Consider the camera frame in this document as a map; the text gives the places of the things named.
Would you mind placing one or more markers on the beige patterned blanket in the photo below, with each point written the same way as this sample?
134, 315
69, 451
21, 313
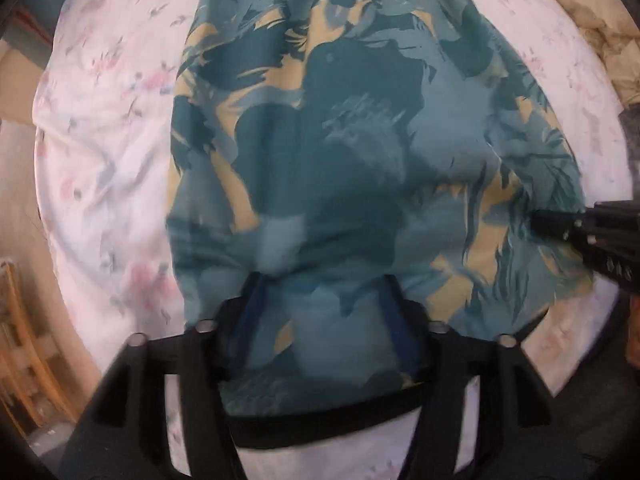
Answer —
595, 15

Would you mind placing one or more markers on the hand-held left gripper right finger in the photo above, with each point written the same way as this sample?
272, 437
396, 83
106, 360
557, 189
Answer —
400, 320

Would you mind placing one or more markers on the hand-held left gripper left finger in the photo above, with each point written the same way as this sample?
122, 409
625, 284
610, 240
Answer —
250, 305

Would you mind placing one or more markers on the white floral bed sheet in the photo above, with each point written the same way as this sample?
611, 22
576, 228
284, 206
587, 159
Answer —
110, 135

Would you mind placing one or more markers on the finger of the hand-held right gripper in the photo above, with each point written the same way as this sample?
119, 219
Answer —
555, 224

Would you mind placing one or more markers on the teal leaf print pants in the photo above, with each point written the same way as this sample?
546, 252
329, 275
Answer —
350, 160

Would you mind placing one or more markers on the wooden furniture frame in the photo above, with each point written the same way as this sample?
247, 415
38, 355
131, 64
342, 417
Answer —
25, 360

